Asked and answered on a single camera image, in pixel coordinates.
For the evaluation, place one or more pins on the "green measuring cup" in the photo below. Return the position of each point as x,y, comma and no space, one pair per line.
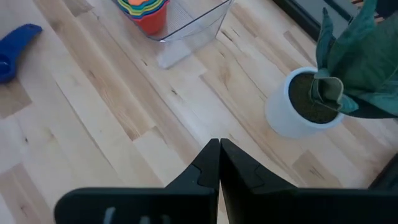
147,9

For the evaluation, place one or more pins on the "teal measuring cup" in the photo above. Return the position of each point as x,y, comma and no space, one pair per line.
148,6

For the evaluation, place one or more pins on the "white plant pot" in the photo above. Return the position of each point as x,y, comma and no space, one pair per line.
280,115

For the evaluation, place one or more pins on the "clear plastic basket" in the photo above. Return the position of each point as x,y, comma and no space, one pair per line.
199,21

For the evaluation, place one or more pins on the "yellow measuring cup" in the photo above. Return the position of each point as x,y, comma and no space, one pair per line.
146,12

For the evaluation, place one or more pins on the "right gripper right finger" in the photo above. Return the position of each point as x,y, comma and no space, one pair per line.
295,208

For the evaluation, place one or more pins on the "orange measuring cup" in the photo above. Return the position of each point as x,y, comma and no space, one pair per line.
138,2

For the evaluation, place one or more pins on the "small dark blue measuring cup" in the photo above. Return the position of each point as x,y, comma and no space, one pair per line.
12,49

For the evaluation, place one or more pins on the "red measuring cup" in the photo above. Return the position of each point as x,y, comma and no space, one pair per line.
152,25

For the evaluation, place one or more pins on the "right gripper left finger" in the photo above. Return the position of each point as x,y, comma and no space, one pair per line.
155,205

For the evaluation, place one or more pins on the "green artificial plant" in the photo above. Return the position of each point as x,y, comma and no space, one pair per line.
360,59

